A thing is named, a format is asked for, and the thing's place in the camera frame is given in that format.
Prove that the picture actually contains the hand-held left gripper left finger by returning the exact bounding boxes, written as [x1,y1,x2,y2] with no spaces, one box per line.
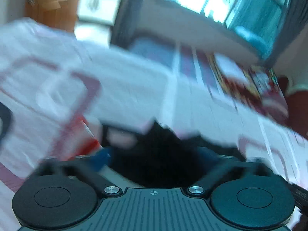
[34,148,122,196]

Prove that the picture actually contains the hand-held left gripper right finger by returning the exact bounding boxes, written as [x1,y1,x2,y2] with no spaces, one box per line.
[186,147,277,195]

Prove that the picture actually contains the striped knit sweater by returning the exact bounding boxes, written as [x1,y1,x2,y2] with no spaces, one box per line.
[58,117,243,188]

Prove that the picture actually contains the bed with patterned sheet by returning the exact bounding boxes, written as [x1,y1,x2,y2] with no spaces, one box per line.
[0,18,308,231]

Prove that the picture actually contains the red scalloped headboard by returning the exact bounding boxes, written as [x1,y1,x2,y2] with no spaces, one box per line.
[279,76,308,137]

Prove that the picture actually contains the bed with striped sheet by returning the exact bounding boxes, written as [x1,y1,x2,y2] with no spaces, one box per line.
[130,37,217,97]

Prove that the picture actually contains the blue quilt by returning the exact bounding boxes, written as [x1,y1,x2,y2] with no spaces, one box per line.
[234,25,275,58]

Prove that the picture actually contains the grey curtain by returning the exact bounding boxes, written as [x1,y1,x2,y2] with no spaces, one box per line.
[265,0,308,65]
[109,0,169,51]

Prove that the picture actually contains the brown wooden door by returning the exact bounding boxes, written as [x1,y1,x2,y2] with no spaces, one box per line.
[25,0,80,33]

